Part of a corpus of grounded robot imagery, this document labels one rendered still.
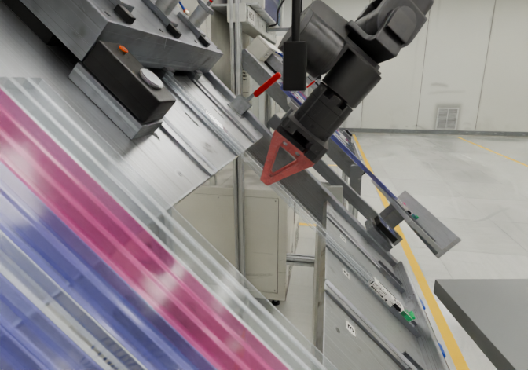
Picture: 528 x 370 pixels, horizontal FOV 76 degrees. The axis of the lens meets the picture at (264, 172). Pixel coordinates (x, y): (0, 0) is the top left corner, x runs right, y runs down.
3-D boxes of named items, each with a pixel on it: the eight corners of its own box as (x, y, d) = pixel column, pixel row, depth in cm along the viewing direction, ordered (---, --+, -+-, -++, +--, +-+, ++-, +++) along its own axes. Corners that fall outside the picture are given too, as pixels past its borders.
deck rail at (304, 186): (375, 279, 72) (399, 261, 70) (376, 284, 70) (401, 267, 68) (133, 34, 69) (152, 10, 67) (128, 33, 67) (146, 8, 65)
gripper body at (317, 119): (277, 128, 41) (317, 78, 39) (287, 119, 51) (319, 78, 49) (318, 162, 41) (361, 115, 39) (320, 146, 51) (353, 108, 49)
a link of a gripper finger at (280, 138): (241, 171, 46) (285, 117, 43) (252, 159, 52) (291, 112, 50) (280, 203, 46) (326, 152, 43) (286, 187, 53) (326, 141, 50)
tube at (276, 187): (405, 317, 50) (411, 313, 50) (407, 324, 49) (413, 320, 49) (160, 74, 48) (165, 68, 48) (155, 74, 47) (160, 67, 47)
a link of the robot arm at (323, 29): (423, 18, 40) (377, 39, 48) (353, -54, 37) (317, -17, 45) (372, 100, 39) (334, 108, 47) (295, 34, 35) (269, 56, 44)
